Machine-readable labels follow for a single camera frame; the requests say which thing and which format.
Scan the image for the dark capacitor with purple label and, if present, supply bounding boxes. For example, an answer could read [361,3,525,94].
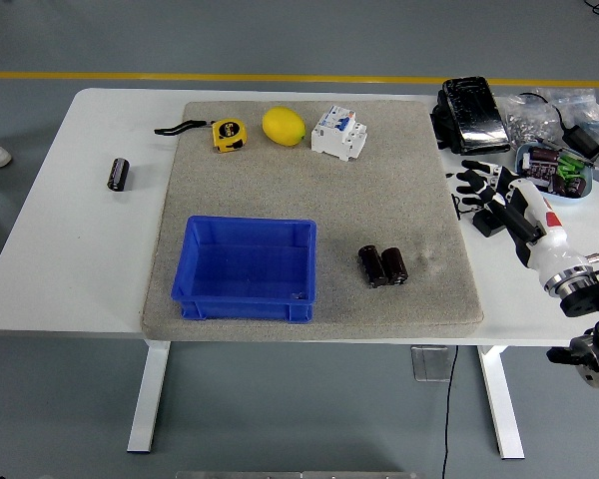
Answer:
[528,147,561,182]

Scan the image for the small black charger with cord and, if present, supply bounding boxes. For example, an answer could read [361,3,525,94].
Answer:
[451,193,519,240]

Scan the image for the white circuit breaker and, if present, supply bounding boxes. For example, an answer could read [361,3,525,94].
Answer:
[309,104,369,163]

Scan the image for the thin pen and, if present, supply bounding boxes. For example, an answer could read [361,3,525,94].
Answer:
[537,140,599,173]

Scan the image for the grey-brown mat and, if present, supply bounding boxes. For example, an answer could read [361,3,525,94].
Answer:
[140,101,485,343]

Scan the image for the clear bluish plastic bag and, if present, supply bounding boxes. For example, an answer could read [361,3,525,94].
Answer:
[532,88,599,147]

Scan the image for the blue plastic box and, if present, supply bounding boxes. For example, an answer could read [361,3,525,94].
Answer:
[171,215,318,324]

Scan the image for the black power adapter with cord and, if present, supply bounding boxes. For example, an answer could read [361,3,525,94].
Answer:
[520,92,599,160]

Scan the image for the square metal floor plate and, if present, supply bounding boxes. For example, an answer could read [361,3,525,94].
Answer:
[410,346,453,383]

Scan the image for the black hanging cable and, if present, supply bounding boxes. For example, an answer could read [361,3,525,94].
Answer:
[440,344,460,479]

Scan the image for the dark brown capacitor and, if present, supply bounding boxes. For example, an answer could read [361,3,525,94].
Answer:
[550,176,589,200]

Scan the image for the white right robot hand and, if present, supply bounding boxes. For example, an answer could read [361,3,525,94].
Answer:
[447,159,593,291]

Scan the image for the white table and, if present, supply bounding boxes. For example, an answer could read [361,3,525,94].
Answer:
[0,88,599,460]

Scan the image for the dark cylindrical battery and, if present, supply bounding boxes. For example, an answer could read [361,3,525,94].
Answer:
[106,157,131,193]
[357,243,388,290]
[381,245,410,287]

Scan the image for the green small parts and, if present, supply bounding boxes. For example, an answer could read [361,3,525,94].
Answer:
[557,155,586,177]

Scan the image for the white table leg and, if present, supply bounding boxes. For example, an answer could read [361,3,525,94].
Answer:
[476,344,526,461]
[126,341,172,454]

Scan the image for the clear bag of screws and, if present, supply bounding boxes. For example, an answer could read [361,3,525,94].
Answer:
[497,94,566,147]

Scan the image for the light blue parts bowl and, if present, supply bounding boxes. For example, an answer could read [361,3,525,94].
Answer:
[514,142,595,206]

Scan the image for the black plastic-wrapped pedal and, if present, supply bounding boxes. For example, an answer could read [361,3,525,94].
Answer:
[430,76,512,156]

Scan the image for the yellow lemon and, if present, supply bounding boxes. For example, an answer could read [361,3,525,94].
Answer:
[262,106,306,148]

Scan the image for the yellow tape measure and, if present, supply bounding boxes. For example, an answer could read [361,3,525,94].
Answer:
[154,118,248,155]

